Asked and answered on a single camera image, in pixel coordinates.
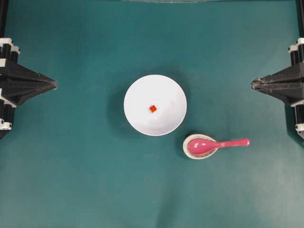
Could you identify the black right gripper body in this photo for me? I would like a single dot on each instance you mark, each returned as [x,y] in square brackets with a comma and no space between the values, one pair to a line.
[297,55]

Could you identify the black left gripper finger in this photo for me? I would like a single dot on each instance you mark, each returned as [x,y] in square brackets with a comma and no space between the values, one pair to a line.
[19,96]
[16,71]

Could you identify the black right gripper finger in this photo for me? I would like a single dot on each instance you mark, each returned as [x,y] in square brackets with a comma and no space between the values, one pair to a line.
[286,95]
[290,74]

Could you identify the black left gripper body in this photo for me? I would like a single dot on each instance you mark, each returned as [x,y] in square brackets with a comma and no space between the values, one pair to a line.
[8,51]

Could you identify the pink plastic spoon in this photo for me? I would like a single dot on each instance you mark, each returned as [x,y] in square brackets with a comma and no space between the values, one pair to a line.
[202,146]

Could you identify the small red block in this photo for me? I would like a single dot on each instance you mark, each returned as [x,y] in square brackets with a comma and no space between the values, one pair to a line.
[153,108]

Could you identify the speckled ceramic spoon rest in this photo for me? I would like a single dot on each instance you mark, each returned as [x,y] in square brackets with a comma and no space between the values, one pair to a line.
[197,156]

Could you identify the white round bowl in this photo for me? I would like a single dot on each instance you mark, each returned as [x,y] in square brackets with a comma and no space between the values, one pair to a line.
[162,92]

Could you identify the black frame post left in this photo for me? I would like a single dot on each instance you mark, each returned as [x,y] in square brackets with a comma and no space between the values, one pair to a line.
[3,16]

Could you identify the black frame post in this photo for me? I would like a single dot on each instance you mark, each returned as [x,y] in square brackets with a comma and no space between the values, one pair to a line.
[300,16]
[3,16]

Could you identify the black frame post right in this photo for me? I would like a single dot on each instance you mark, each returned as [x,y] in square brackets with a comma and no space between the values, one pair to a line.
[300,16]

